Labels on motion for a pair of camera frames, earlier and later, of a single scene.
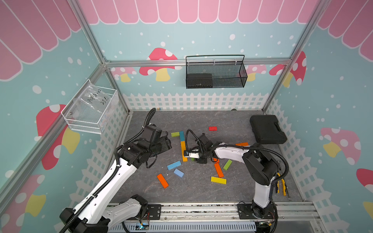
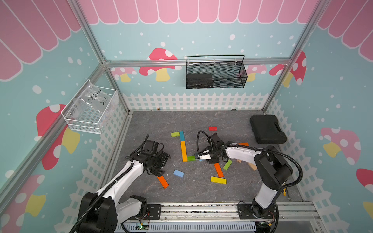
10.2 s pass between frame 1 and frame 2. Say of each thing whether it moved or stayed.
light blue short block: stayed
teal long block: stayed
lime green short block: stayed
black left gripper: moved
